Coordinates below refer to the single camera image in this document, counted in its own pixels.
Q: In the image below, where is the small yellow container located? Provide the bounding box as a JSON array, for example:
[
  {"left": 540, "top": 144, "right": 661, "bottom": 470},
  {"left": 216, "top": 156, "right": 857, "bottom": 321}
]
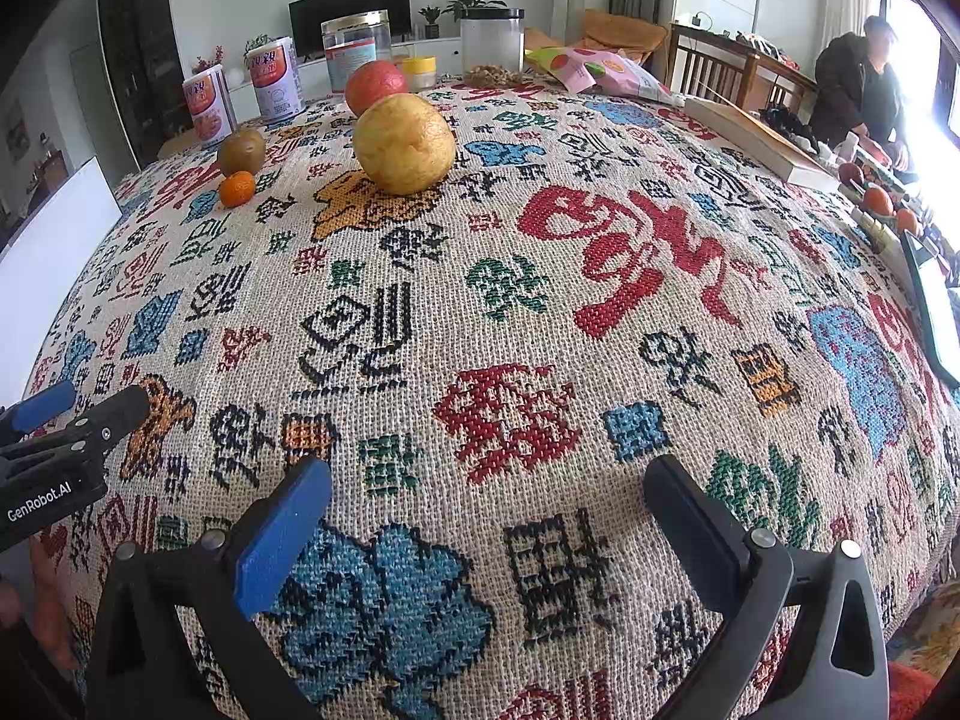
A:
[{"left": 397, "top": 55, "right": 438, "bottom": 92}]

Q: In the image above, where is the red knitted cloth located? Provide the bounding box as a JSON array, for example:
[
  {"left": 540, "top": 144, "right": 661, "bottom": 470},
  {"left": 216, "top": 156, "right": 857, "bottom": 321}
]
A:
[{"left": 885, "top": 671, "right": 946, "bottom": 720}]

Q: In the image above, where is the large leafy potted plant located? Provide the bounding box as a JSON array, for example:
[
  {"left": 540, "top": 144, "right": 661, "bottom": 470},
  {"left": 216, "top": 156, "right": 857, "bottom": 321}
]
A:
[{"left": 441, "top": 0, "right": 509, "bottom": 22}]

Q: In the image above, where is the yellow pomelo fruit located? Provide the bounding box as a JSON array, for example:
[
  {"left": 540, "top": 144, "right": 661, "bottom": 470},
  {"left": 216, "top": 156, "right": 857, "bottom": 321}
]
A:
[{"left": 352, "top": 92, "right": 457, "bottom": 196}]

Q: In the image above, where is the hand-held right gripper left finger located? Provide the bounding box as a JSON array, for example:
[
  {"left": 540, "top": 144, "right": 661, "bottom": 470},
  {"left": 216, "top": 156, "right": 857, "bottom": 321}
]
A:
[{"left": 86, "top": 456, "right": 333, "bottom": 720}]

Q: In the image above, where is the dark glass display cabinet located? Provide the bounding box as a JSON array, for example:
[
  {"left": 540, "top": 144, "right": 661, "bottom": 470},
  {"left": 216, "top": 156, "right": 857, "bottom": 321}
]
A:
[{"left": 96, "top": 0, "right": 188, "bottom": 166}]

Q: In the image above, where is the colourful fruit gift box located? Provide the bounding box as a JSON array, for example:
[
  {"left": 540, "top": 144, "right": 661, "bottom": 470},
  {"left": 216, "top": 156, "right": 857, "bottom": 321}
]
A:
[{"left": 832, "top": 142, "right": 946, "bottom": 256}]

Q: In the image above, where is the red apple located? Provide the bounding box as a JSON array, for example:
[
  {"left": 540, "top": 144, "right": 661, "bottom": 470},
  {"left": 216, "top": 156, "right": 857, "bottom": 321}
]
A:
[{"left": 344, "top": 60, "right": 410, "bottom": 117}]

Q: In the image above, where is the orange lounge chair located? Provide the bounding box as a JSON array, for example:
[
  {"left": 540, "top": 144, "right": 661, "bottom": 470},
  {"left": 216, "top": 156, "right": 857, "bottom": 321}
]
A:
[{"left": 525, "top": 9, "right": 668, "bottom": 65}]

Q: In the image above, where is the clear jar with black lid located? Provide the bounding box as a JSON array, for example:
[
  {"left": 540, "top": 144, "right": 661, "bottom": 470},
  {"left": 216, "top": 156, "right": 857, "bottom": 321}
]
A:
[{"left": 459, "top": 8, "right": 526, "bottom": 83}]

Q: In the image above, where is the wooden slatted chair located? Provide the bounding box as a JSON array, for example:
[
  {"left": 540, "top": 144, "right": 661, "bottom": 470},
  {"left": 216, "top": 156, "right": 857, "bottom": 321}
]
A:
[{"left": 664, "top": 41, "right": 758, "bottom": 110}]

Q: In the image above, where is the white cardboard box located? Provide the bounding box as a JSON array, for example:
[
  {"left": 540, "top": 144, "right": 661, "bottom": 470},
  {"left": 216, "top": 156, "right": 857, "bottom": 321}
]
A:
[{"left": 0, "top": 156, "right": 122, "bottom": 398}]

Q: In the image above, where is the green-brown kiwi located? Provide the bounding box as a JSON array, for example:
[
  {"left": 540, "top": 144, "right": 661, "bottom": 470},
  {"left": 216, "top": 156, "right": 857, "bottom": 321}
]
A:
[{"left": 217, "top": 127, "right": 267, "bottom": 178}]

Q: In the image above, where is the dark wooden side table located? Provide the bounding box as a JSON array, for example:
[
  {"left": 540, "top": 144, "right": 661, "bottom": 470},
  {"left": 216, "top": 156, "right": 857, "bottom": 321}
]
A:
[{"left": 670, "top": 21, "right": 822, "bottom": 121}]

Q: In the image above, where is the colourful snack bag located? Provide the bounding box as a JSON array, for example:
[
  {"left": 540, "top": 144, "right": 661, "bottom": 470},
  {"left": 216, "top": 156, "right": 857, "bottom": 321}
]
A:
[{"left": 525, "top": 45, "right": 687, "bottom": 107}]

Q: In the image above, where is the small orange mandarin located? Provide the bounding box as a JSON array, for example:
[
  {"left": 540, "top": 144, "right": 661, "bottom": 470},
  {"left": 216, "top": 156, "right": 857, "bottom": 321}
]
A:
[{"left": 219, "top": 171, "right": 257, "bottom": 209}]

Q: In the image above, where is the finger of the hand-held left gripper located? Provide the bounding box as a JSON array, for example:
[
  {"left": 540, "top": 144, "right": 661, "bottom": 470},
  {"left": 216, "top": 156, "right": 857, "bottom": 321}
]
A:
[
  {"left": 11, "top": 385, "right": 151, "bottom": 462},
  {"left": 0, "top": 381, "right": 77, "bottom": 440}
]

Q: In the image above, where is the white television cabinet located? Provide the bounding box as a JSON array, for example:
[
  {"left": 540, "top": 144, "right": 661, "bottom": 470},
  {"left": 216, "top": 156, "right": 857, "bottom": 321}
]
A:
[{"left": 225, "top": 34, "right": 466, "bottom": 91}]

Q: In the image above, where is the printed woven blanket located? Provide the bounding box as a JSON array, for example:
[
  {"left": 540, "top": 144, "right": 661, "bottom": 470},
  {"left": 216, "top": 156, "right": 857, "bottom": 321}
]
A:
[{"left": 22, "top": 75, "right": 960, "bottom": 720}]

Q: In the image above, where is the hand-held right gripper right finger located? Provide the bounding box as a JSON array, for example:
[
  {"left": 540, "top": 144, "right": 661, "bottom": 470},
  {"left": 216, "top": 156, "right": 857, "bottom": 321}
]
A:
[{"left": 643, "top": 454, "right": 891, "bottom": 720}]

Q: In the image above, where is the black smartphone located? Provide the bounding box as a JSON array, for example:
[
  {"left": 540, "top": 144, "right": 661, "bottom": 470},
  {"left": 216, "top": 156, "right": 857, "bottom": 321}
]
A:
[{"left": 898, "top": 229, "right": 960, "bottom": 391}]

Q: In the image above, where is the pile of nuts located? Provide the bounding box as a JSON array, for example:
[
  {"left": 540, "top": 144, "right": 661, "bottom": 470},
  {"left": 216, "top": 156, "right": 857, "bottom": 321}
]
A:
[{"left": 463, "top": 64, "right": 533, "bottom": 89}]

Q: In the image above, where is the patterned floor rug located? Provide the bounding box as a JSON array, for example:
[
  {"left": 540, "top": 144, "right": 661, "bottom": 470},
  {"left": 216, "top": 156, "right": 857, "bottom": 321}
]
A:
[{"left": 885, "top": 577, "right": 960, "bottom": 691}]

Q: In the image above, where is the black television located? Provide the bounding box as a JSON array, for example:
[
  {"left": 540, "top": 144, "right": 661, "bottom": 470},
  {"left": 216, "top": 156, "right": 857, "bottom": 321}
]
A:
[{"left": 289, "top": 0, "right": 412, "bottom": 59}]

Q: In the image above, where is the glass jar with blue label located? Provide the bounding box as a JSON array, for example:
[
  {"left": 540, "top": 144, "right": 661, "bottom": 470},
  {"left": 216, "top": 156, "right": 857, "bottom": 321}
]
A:
[{"left": 321, "top": 9, "right": 393, "bottom": 95}]

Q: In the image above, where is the black cloth bundle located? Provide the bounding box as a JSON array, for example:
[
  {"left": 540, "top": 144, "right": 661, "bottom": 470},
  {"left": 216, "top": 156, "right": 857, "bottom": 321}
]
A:
[{"left": 761, "top": 105, "right": 822, "bottom": 155}]

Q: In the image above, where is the pink and purple tin can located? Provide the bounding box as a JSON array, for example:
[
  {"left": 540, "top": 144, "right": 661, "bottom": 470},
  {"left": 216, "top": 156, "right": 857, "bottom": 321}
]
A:
[
  {"left": 182, "top": 64, "right": 239, "bottom": 149},
  {"left": 244, "top": 36, "right": 305, "bottom": 123}
]

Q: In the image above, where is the pile of cloths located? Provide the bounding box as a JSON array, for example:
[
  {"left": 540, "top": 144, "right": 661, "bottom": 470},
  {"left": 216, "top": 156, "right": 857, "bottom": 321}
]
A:
[{"left": 724, "top": 30, "right": 807, "bottom": 65}]

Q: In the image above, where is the person's left hand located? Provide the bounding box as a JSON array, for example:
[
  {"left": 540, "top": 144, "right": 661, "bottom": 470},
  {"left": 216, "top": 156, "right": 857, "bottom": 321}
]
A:
[{"left": 0, "top": 540, "right": 77, "bottom": 672}]

